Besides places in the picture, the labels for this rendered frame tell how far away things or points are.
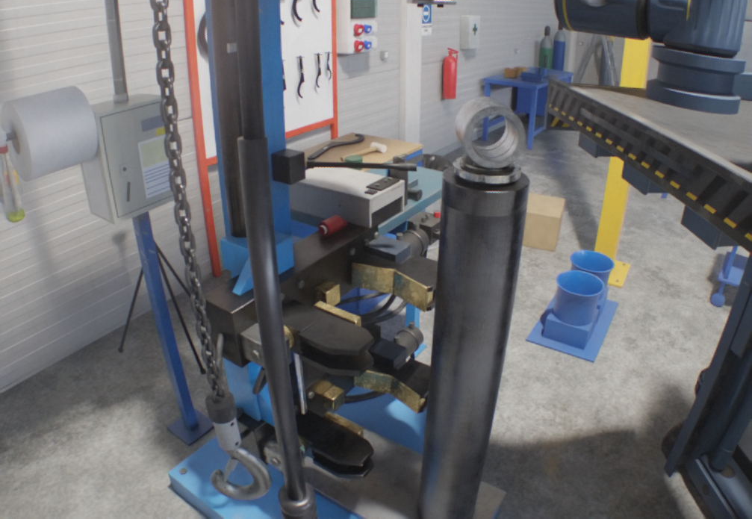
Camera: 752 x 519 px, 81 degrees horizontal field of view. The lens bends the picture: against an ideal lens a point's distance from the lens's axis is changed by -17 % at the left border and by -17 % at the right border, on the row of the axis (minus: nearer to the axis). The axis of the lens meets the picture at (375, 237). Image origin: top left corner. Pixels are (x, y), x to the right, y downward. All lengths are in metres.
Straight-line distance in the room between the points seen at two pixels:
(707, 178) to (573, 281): 2.52
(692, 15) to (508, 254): 0.72
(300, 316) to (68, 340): 2.11
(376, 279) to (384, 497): 0.87
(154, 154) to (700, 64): 1.71
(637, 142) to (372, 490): 1.64
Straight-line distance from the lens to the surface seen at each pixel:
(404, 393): 2.05
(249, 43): 0.39
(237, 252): 1.62
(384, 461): 2.26
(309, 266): 1.68
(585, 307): 3.12
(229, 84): 1.52
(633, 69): 3.68
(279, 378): 0.50
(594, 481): 2.53
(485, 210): 1.21
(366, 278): 1.85
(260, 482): 0.79
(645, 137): 0.99
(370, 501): 2.13
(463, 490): 1.85
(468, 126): 1.18
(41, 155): 1.74
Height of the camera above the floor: 1.88
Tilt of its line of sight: 26 degrees down
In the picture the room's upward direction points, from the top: straight up
